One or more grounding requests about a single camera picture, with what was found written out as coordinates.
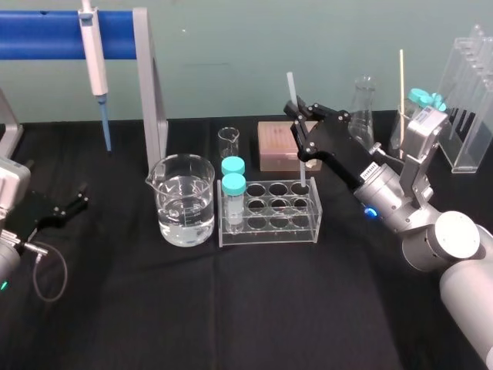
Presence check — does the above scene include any small empty glass beaker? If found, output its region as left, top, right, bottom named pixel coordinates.
left=217, top=126, right=242, bottom=163

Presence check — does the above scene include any blue stand bar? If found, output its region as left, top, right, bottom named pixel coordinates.
left=0, top=9, right=136, bottom=61

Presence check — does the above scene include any thin left gripper cable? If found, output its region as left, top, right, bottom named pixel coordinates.
left=21, top=238, right=69, bottom=303

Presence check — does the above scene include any thin wooden stick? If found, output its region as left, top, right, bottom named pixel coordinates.
left=397, top=49, right=406, bottom=160

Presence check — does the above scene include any clear glass conical flask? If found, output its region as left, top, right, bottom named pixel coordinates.
left=347, top=75, right=377, bottom=148

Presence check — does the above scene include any large glass beaker with water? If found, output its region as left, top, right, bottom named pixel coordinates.
left=145, top=153, right=216, bottom=248

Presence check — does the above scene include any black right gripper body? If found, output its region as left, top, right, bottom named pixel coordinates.
left=307, top=116, right=382, bottom=190

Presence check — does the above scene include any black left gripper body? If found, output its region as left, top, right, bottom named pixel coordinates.
left=5, top=190, right=62, bottom=238

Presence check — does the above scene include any black table cloth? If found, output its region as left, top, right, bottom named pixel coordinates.
left=0, top=110, right=493, bottom=370

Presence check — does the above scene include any clear glass test tube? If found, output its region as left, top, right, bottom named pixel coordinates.
left=470, top=23, right=490, bottom=72

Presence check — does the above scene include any grey stand end plate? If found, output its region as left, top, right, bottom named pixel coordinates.
left=132, top=8, right=169, bottom=177
left=0, top=89, right=25, bottom=156

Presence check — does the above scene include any tall clear acrylic stand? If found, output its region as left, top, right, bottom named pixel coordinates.
left=438, top=35, right=493, bottom=175

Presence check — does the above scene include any white pipette with blue tip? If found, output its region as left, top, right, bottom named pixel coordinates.
left=78, top=0, right=114, bottom=153

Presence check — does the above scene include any clear glass holding stick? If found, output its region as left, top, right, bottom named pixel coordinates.
left=387, top=103, right=419, bottom=160

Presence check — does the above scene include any brown pipette tip box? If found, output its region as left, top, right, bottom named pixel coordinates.
left=257, top=120, right=324, bottom=173

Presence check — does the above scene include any clear glass stirring rod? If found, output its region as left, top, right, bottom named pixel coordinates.
left=286, top=72, right=310, bottom=191

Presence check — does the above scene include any clear acrylic tube rack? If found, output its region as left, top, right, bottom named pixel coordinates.
left=217, top=177, right=323, bottom=248

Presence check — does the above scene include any teal capped sample tube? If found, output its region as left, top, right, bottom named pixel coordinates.
left=220, top=156, right=247, bottom=182
left=221, top=173, right=248, bottom=234

